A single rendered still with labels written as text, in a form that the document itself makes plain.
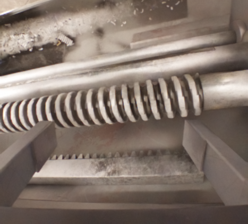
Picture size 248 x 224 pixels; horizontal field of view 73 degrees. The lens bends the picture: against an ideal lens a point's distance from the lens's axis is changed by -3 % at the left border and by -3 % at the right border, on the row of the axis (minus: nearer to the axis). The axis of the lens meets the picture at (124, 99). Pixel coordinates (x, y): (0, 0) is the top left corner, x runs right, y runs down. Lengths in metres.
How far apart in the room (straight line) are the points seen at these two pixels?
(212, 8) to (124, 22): 0.21
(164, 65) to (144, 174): 0.12
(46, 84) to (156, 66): 0.15
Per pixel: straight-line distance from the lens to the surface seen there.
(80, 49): 0.52
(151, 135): 0.24
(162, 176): 0.19
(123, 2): 0.45
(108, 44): 0.49
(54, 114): 0.20
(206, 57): 0.21
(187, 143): 0.17
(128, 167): 0.19
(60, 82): 0.25
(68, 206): 0.20
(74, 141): 0.28
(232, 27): 0.29
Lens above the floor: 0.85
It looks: 50 degrees down
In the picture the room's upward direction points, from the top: 170 degrees counter-clockwise
